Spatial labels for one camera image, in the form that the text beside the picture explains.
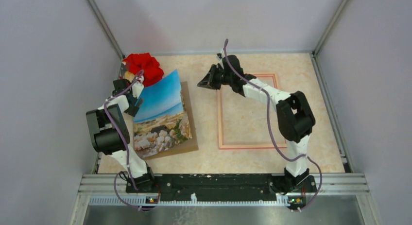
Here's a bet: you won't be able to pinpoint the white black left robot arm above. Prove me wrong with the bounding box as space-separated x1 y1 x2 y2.
86 79 156 193

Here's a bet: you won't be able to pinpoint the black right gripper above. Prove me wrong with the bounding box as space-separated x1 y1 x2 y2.
198 65 233 91

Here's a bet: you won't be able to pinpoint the pink wooden picture frame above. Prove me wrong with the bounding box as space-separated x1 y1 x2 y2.
216 86 274 150

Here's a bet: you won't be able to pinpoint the grey cable duct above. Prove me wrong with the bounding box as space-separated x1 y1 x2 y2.
88 193 304 208

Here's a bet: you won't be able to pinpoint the aluminium front rail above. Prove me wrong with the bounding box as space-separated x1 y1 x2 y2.
78 173 370 195

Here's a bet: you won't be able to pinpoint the red plush toy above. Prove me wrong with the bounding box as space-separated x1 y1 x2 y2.
119 53 164 87

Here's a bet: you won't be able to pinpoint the landscape beach photo print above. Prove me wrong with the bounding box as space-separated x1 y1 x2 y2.
133 70 192 158

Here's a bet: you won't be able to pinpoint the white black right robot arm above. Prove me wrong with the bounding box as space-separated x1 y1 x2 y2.
197 53 316 192

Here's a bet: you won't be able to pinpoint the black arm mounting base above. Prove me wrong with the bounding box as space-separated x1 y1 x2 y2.
125 173 316 202

